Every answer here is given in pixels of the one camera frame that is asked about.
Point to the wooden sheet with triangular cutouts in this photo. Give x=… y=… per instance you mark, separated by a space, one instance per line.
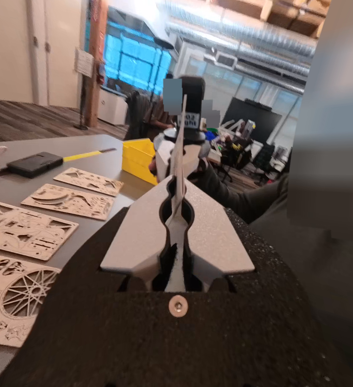
x=88 y=181

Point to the black office chair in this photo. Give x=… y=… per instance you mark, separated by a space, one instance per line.
x=264 y=157
x=137 y=112

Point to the wooden sheet with spoked wheel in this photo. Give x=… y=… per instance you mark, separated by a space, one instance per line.
x=19 y=296

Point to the wooden sheet with slotted parts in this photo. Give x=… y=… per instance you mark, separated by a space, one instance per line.
x=28 y=229

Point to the wooden sheet with curved cutouts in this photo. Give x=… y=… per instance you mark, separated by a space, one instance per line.
x=67 y=202

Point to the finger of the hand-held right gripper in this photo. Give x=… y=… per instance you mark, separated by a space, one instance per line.
x=192 y=158
x=164 y=160

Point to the person's right hand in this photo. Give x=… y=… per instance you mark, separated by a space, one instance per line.
x=205 y=165

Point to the white cabinet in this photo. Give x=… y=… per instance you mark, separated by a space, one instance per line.
x=113 y=105

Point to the wooden post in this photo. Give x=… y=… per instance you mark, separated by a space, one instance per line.
x=95 y=60

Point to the person's right forearm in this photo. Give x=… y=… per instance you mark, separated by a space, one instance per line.
x=240 y=202

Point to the white paper notice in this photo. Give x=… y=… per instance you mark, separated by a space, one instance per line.
x=84 y=62

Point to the yellow plastic bin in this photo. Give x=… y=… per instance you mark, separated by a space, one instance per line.
x=137 y=160

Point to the silver ventilation duct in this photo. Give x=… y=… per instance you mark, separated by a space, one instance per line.
x=255 y=33

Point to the black display screen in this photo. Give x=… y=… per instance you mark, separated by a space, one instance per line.
x=249 y=115

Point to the black flat device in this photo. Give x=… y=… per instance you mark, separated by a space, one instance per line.
x=34 y=163

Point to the yellow tape strip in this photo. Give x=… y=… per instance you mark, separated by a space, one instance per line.
x=82 y=155

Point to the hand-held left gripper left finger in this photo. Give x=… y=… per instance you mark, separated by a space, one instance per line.
x=134 y=235

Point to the white double door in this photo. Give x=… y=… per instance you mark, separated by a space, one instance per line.
x=58 y=51

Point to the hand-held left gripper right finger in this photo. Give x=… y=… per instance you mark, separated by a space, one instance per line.
x=218 y=238

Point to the white instruction booklet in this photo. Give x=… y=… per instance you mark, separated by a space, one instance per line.
x=180 y=181

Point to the large window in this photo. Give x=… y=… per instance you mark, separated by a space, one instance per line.
x=134 y=57

